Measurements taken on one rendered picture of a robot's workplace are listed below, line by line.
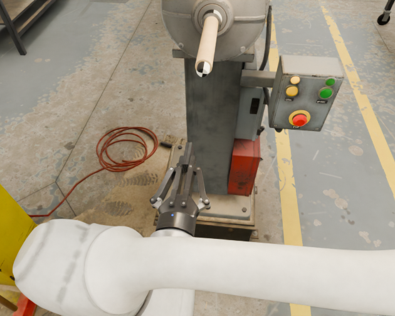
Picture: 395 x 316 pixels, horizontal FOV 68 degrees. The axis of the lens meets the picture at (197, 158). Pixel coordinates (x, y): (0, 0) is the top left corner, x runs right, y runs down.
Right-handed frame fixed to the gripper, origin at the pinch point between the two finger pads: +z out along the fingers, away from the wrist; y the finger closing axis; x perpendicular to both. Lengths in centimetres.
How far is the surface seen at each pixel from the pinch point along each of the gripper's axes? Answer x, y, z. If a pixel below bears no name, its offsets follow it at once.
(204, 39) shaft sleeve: 22.5, 5.4, 11.8
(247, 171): -54, 13, 39
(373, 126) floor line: -120, 108, 134
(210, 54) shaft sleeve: 21.9, 7.1, 6.5
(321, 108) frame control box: -6.8, 34.4, 23.9
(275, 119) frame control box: -10.4, 21.9, 23.9
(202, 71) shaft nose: 21.4, 5.9, 2.0
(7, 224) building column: -54, -93, 8
